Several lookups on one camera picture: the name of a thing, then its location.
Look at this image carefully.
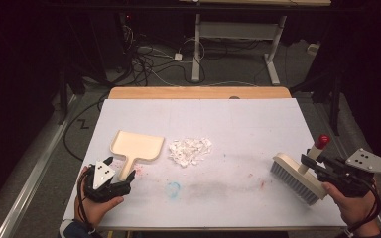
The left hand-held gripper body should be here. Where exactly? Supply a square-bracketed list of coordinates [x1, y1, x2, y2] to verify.
[83, 160, 134, 204]

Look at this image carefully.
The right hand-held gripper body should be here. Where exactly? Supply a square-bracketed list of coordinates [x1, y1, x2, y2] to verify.
[313, 148, 381, 199]

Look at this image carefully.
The cream brush with red knob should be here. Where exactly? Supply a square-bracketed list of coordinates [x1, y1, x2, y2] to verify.
[269, 134, 332, 206]

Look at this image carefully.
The cream plastic dustpan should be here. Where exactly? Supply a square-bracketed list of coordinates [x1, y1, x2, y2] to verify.
[109, 129, 166, 182]

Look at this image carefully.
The person's left hand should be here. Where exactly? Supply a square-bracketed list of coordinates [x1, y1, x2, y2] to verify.
[73, 165, 125, 230]

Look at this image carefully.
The person's right hand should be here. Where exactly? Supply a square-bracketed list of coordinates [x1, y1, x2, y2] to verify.
[321, 181, 379, 231]

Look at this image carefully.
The black metal stand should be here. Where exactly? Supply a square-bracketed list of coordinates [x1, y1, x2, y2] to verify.
[328, 73, 343, 137]

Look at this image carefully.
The pile of white paper scraps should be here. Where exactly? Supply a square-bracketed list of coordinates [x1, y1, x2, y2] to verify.
[168, 137, 213, 169]

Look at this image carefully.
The white table cover sheet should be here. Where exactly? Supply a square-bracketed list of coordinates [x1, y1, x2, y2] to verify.
[63, 97, 347, 231]

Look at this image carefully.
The wooden table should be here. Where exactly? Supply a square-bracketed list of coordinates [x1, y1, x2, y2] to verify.
[107, 85, 293, 100]

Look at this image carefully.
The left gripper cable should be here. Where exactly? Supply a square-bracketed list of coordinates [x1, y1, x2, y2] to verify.
[75, 168, 95, 233]

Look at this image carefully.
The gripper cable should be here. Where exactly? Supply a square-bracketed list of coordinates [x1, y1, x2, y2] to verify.
[342, 179, 381, 236]
[75, 168, 95, 233]

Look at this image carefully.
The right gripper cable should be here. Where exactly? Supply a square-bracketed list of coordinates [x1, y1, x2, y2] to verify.
[342, 179, 381, 236]

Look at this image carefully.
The black floor cable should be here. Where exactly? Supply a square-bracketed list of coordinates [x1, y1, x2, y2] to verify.
[62, 93, 111, 163]

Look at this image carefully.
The aluminium floor rail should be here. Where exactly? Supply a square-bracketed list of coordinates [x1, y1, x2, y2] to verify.
[0, 94, 82, 238]

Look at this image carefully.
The tangle of floor cables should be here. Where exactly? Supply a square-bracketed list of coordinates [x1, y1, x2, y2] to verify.
[120, 23, 232, 87]

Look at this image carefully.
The white metal desk frame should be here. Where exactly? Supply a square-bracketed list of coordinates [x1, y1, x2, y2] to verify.
[190, 13, 288, 86]

